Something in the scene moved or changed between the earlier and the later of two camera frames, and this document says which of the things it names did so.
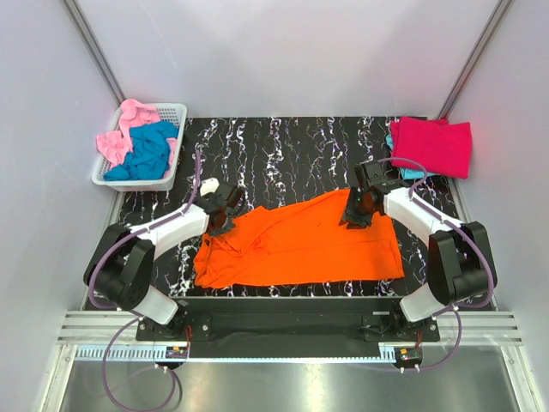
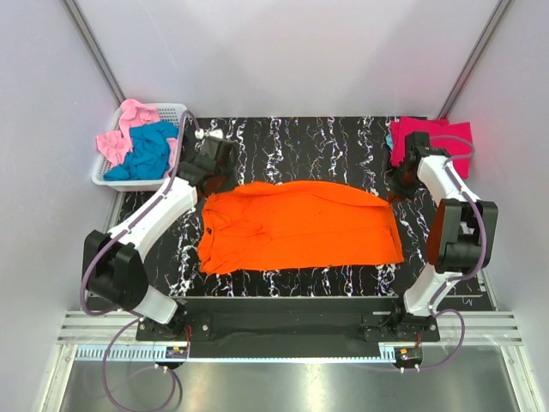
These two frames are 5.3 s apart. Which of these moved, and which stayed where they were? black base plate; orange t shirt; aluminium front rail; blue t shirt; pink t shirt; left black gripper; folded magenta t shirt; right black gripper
Moved: right black gripper; orange t shirt; left black gripper
Stayed: folded magenta t shirt; aluminium front rail; blue t shirt; black base plate; pink t shirt
